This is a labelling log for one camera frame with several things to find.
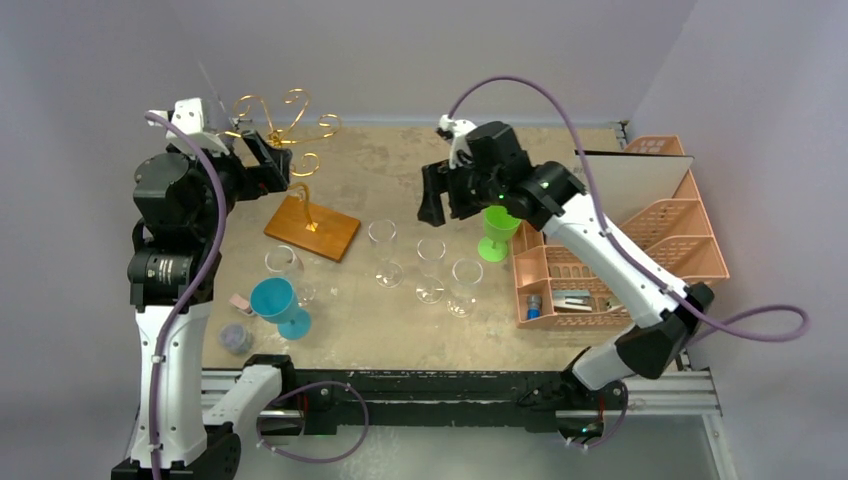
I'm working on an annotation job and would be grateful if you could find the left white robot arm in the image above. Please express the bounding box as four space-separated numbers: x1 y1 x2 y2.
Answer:
111 131 298 479

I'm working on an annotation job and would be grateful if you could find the green plastic goblet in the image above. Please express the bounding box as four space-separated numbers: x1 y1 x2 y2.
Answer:
477 205 521 263

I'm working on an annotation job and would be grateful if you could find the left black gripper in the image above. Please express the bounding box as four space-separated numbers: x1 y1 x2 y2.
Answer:
175 129 288 239

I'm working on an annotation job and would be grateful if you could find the clear wine glass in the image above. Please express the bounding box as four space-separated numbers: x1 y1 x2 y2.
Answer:
367 219 404 288
416 239 446 305
264 245 316 307
447 258 484 318

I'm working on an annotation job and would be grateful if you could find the grey board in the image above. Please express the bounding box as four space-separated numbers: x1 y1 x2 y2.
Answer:
586 151 694 224

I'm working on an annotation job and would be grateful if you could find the small grey jar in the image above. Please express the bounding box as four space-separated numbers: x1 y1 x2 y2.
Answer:
218 324 253 355

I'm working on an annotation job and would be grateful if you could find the peach plastic organizer basket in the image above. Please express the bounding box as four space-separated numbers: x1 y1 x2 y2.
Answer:
512 171 729 329

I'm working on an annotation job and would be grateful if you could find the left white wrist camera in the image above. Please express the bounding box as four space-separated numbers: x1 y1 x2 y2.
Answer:
146 97 231 157

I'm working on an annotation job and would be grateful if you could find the blue plastic goblet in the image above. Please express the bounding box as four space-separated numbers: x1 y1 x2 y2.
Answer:
249 277 312 340

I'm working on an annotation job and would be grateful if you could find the pink eraser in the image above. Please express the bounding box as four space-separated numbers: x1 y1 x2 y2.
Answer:
228 294 254 316

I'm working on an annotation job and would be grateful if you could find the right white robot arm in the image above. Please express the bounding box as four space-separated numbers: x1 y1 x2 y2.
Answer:
417 115 714 407

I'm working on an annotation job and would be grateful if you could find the black aluminium base frame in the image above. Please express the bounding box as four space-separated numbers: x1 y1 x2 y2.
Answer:
198 354 723 439

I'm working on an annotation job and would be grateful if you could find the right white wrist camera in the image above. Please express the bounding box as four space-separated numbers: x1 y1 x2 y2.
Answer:
436 114 477 169

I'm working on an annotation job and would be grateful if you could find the wooden rack base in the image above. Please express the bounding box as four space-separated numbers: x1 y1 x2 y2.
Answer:
263 195 361 263

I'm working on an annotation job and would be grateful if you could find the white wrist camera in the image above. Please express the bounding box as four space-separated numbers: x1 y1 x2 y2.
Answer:
436 114 477 169
146 97 231 157

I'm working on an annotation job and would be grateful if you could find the blue grey hose connector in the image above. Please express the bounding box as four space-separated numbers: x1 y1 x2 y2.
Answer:
526 294 543 320

